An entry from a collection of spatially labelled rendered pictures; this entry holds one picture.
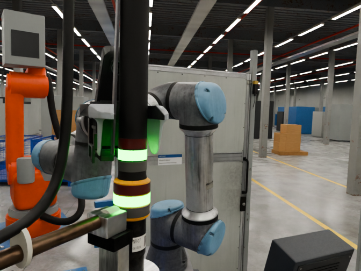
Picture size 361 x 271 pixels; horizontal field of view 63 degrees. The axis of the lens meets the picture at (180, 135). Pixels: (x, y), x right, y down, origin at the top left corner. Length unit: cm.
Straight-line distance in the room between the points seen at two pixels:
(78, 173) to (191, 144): 38
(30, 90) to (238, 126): 270
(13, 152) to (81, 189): 376
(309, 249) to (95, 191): 73
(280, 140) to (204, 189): 1179
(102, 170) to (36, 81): 367
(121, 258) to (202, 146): 56
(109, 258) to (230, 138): 226
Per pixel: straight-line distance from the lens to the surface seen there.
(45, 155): 70
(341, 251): 115
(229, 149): 257
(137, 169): 34
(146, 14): 36
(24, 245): 28
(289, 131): 1278
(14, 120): 426
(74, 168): 61
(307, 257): 105
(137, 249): 37
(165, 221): 102
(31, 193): 417
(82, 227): 31
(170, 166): 234
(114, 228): 33
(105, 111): 31
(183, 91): 84
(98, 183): 59
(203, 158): 87
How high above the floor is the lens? 166
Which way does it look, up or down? 5 degrees down
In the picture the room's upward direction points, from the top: 2 degrees clockwise
